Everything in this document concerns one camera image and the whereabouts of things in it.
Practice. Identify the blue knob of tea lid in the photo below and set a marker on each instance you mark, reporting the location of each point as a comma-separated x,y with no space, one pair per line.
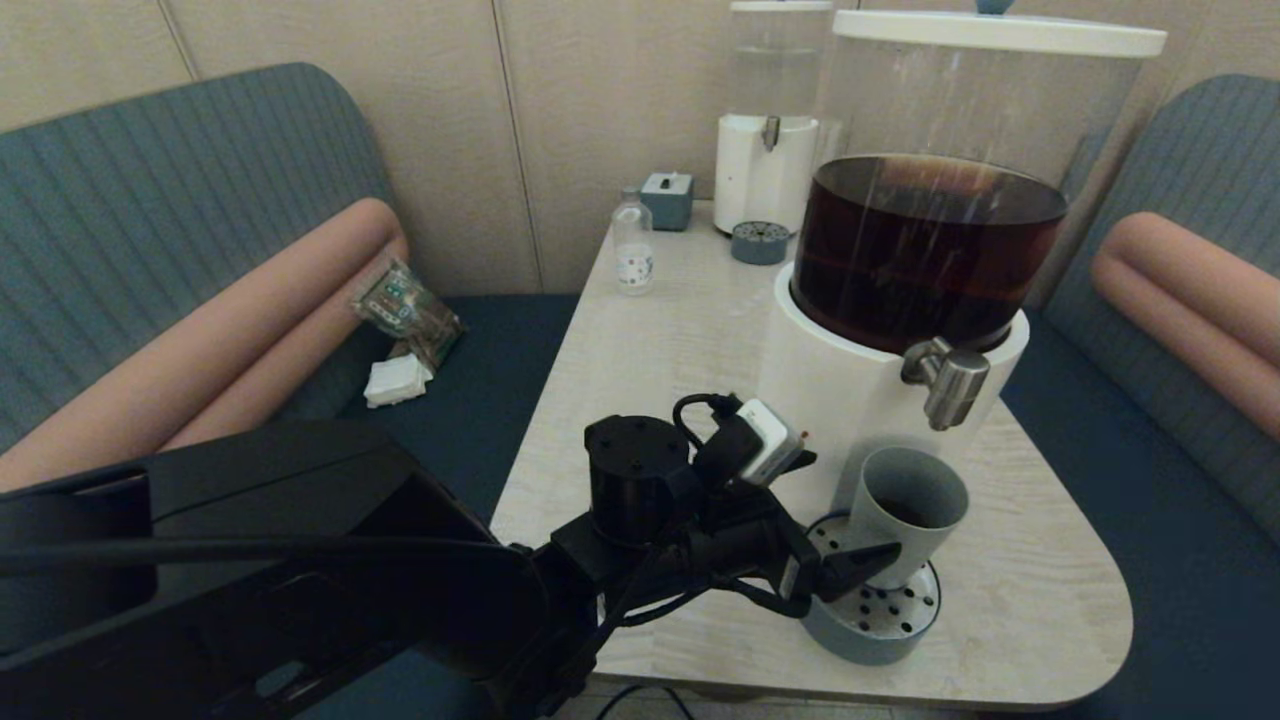
995,6

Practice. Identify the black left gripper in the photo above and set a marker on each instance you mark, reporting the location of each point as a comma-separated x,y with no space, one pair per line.
750,545

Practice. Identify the small clear glass bottle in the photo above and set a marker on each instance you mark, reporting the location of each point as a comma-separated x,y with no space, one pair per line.
633,258

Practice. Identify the white folded napkin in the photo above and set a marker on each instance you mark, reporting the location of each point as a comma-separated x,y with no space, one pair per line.
397,381

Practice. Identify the steel tap of water dispenser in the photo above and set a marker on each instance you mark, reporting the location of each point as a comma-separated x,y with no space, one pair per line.
771,132

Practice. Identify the steel tap of tea dispenser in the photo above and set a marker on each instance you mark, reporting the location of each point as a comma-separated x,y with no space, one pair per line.
955,385

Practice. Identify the white lid of tea dispenser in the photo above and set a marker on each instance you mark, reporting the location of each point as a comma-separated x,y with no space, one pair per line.
990,35

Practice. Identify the white lid of water dispenser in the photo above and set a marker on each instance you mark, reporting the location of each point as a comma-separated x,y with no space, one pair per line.
780,5

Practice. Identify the small clear water dispenser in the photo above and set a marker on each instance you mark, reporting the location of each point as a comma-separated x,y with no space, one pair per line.
760,182

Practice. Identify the large blue perforated drip tray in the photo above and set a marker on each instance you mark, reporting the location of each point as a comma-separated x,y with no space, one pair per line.
870,640

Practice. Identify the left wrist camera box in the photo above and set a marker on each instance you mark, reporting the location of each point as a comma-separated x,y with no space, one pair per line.
770,440

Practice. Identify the large tea drink dispenser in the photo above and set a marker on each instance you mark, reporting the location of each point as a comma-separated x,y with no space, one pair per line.
830,400

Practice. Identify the green snack packet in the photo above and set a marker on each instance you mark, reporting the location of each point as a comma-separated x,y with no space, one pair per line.
408,310

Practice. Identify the blue upholstered bench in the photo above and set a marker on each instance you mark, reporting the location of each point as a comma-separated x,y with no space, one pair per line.
1150,560
200,150

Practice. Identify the small blue drip tray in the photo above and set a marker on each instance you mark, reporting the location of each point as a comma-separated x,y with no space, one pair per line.
758,248

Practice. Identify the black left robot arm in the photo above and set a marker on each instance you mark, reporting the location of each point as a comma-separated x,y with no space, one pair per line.
300,520

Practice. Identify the grey-blue plastic cup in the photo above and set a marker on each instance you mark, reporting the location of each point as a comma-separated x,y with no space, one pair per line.
895,545

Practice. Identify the small blue box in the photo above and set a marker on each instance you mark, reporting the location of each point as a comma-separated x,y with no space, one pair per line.
666,205

